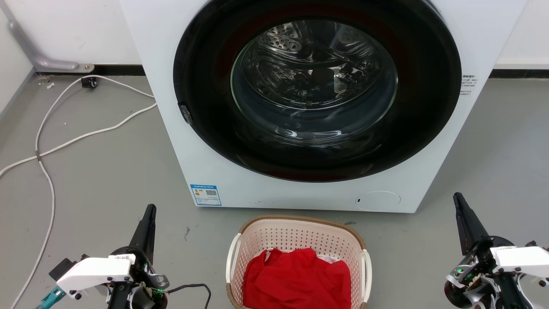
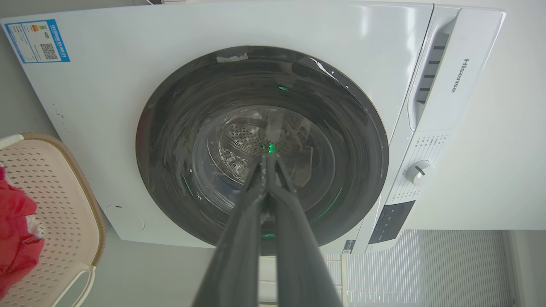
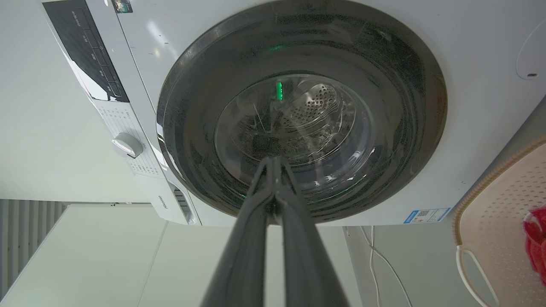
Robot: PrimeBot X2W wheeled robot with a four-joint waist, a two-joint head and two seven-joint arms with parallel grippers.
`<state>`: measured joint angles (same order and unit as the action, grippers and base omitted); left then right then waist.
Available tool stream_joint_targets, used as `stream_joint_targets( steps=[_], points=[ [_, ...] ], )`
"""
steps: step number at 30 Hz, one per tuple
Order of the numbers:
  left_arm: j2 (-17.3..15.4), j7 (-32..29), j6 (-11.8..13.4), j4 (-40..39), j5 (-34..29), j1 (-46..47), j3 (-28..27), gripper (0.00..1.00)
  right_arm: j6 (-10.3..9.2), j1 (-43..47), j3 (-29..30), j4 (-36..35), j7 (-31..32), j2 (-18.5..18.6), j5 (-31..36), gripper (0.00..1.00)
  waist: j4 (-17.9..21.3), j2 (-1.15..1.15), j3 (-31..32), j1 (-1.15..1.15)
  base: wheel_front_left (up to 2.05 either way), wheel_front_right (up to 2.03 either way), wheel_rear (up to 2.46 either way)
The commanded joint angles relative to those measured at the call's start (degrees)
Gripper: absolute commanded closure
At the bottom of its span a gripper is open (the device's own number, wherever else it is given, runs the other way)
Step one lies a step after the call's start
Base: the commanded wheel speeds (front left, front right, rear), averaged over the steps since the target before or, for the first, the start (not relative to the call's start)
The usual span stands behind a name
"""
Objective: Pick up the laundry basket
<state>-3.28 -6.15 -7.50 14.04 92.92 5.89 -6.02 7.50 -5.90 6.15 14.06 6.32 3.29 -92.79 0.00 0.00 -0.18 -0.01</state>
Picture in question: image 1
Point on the beige plastic laundry basket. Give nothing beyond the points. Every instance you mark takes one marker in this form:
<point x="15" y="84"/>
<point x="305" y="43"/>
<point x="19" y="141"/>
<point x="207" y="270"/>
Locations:
<point x="296" y="234"/>

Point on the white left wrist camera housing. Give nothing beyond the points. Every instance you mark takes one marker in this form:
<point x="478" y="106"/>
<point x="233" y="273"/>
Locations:
<point x="94" y="270"/>

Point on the black round washer door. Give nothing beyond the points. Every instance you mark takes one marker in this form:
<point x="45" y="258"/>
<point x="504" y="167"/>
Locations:
<point x="206" y="128"/>

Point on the round white filter cover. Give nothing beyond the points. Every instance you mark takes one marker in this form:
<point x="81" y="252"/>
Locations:
<point x="379" y="201"/>

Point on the grey wall pipe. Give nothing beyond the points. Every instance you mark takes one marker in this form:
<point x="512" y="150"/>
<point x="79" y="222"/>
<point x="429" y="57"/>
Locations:
<point x="43" y="63"/>

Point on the blue energy label sticker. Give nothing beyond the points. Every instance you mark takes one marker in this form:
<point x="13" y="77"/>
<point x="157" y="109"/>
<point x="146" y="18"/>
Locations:
<point x="206" y="195"/>

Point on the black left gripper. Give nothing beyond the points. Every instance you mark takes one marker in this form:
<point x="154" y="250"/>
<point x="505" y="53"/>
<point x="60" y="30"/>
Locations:
<point x="143" y="294"/>

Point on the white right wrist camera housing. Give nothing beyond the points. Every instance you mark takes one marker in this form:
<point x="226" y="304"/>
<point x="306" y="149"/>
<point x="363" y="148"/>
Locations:
<point x="525" y="259"/>

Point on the red garment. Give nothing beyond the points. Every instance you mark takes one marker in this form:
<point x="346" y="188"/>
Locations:
<point x="296" y="279"/>

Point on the white garment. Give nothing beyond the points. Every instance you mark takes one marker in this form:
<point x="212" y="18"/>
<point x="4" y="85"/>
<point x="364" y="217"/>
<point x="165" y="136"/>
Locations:
<point x="328" y="259"/>

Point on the small black floor clip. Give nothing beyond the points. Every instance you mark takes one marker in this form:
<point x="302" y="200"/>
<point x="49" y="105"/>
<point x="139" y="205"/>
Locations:
<point x="89" y="82"/>

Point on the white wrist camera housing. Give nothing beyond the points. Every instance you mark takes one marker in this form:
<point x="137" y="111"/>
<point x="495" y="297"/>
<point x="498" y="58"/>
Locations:
<point x="525" y="259"/>
<point x="94" y="270"/>

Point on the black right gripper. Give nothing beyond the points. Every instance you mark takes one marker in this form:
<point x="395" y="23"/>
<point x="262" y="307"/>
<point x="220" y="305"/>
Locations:
<point x="476" y="266"/>

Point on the white front-load washing machine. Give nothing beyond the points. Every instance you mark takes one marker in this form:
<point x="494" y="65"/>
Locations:
<point x="180" y="171"/>

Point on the steel washer drum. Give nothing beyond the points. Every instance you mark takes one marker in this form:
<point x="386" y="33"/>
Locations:
<point x="313" y="77"/>

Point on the white text sticker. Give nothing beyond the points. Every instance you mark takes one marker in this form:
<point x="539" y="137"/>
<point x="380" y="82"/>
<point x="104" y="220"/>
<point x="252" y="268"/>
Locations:
<point x="467" y="84"/>

